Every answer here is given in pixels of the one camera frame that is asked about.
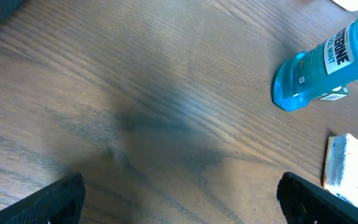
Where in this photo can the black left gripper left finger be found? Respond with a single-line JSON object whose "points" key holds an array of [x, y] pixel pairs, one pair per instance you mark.
{"points": [[59, 202]]}

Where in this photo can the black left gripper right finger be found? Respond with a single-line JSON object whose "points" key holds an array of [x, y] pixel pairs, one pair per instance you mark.
{"points": [[304, 202]]}

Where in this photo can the small orange white box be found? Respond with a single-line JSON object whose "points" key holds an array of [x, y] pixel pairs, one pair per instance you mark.
{"points": [[340, 176]]}

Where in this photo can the green box with round label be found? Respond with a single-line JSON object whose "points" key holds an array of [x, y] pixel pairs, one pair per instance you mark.
{"points": [[334, 94]]}

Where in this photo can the teal bottle with clear cap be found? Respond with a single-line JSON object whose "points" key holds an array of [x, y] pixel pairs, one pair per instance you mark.
{"points": [[307, 75]]}

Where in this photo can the white barcode scanner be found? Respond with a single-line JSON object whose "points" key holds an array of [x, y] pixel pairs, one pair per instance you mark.
{"points": [[349, 5]]}

